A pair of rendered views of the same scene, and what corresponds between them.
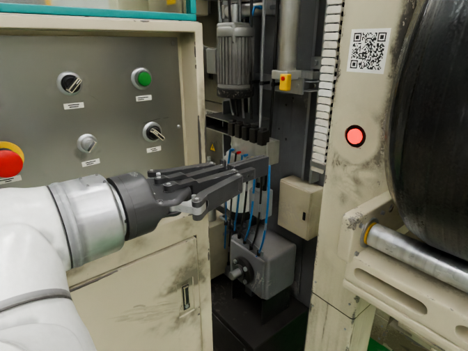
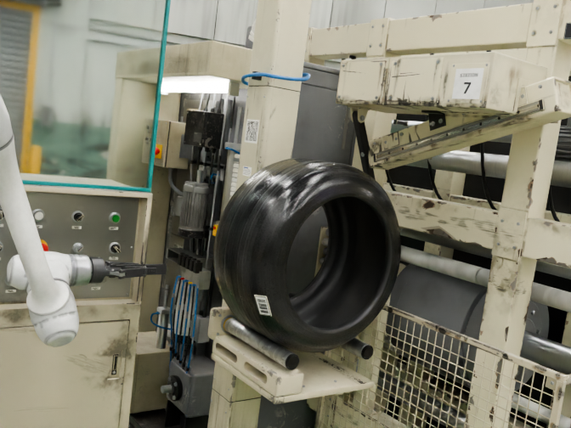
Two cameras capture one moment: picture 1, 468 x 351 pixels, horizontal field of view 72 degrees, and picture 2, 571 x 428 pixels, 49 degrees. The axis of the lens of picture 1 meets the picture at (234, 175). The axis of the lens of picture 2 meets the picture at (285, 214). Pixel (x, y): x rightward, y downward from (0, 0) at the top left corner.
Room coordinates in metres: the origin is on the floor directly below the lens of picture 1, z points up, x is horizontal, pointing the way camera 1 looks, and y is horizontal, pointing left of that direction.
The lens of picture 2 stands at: (-1.38, -0.48, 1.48)
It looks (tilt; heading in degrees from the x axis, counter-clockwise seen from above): 6 degrees down; 3
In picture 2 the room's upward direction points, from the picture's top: 7 degrees clockwise
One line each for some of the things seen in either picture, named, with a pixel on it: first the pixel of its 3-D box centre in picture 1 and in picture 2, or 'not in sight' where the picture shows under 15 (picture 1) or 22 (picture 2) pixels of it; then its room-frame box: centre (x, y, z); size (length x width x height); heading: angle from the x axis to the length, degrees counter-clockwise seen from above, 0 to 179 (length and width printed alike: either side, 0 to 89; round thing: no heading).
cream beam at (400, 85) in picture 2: not in sight; (431, 87); (0.58, -0.78, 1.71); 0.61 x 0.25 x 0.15; 39
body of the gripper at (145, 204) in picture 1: (151, 198); (104, 269); (0.35, 0.10, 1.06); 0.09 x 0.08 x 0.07; 129
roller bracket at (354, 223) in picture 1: (398, 207); (263, 319); (0.63, -0.36, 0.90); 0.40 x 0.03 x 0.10; 129
